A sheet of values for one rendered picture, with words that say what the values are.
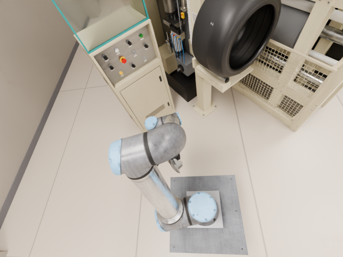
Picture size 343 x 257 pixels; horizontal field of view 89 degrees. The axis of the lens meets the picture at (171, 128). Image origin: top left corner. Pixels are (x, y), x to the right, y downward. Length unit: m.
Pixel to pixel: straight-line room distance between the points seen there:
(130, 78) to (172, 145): 1.26
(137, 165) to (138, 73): 1.28
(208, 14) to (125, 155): 0.98
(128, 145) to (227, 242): 1.04
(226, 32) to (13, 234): 2.96
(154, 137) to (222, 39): 0.81
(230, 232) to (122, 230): 1.19
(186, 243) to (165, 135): 0.98
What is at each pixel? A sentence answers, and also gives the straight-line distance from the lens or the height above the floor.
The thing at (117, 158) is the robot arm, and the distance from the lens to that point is 0.56.
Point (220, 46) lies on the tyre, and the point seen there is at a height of 1.28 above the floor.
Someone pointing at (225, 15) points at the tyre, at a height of 1.42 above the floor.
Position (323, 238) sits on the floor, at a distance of 2.22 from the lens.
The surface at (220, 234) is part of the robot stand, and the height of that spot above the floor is 0.60.
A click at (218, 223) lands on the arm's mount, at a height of 0.70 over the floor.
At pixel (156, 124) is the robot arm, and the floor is 1.08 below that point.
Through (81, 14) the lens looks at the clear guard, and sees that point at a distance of 1.44.
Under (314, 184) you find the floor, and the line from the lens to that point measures 2.29.
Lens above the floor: 1.99
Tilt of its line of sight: 59 degrees down
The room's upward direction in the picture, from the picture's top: 20 degrees counter-clockwise
